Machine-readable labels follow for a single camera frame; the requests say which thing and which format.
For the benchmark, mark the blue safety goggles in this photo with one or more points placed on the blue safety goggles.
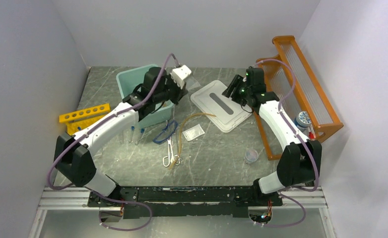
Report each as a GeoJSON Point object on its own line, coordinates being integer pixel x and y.
{"type": "Point", "coordinates": [169, 129]}

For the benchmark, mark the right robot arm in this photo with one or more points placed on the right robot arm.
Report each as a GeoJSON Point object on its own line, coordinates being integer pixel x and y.
{"type": "Point", "coordinates": [300, 160]}

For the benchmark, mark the clear petri dish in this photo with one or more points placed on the clear petri dish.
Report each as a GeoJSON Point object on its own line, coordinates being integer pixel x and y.
{"type": "Point", "coordinates": [251, 156]}

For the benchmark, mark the small white plastic bag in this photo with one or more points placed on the small white plastic bag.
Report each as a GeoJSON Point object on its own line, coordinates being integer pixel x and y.
{"type": "Point", "coordinates": [193, 132]}

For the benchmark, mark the blue capped test tube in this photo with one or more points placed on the blue capped test tube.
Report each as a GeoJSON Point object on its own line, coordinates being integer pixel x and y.
{"type": "Point", "coordinates": [139, 136]}
{"type": "Point", "coordinates": [131, 134]}

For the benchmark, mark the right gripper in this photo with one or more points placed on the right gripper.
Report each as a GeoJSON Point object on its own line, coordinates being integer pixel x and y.
{"type": "Point", "coordinates": [235, 83]}

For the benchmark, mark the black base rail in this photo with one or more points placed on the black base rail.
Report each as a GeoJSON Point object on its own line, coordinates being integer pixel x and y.
{"type": "Point", "coordinates": [141, 201]}

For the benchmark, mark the orange wooden rack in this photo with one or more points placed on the orange wooden rack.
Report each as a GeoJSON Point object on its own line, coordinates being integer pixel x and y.
{"type": "Point", "coordinates": [308, 95]}

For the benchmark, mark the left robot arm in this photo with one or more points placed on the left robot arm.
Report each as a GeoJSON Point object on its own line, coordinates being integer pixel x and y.
{"type": "Point", "coordinates": [73, 154]}

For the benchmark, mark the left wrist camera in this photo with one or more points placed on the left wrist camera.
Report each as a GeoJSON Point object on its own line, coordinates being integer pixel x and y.
{"type": "Point", "coordinates": [180, 75]}

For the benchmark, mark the white blue bottle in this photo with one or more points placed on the white blue bottle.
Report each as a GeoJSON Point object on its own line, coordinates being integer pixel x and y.
{"type": "Point", "coordinates": [303, 121]}

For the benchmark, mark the yellow test tube rack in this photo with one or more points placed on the yellow test tube rack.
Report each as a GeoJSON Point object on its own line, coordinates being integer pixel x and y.
{"type": "Point", "coordinates": [81, 119]}

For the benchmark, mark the metal scissors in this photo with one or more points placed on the metal scissors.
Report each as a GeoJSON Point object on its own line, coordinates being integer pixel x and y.
{"type": "Point", "coordinates": [171, 156]}

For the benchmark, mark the teal plastic bin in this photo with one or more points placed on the teal plastic bin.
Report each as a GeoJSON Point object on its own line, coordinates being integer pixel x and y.
{"type": "Point", "coordinates": [128, 80]}

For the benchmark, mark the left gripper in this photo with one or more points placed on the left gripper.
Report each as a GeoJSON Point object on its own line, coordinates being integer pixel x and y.
{"type": "Point", "coordinates": [180, 92]}

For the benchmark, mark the white bin lid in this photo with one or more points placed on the white bin lid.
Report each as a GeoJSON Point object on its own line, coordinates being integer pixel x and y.
{"type": "Point", "coordinates": [222, 111]}

